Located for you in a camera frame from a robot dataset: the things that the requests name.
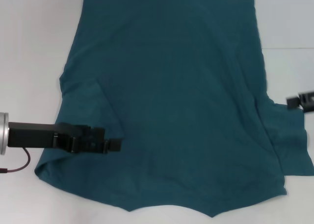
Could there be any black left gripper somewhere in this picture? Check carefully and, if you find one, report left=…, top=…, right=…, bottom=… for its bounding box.
left=7, top=122, right=123, bottom=155

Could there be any blue t-shirt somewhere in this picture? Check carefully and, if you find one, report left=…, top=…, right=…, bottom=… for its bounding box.
left=33, top=0, right=314, bottom=212

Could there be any dark red left arm cable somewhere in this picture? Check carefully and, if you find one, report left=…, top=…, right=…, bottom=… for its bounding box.
left=0, top=148, right=32, bottom=174

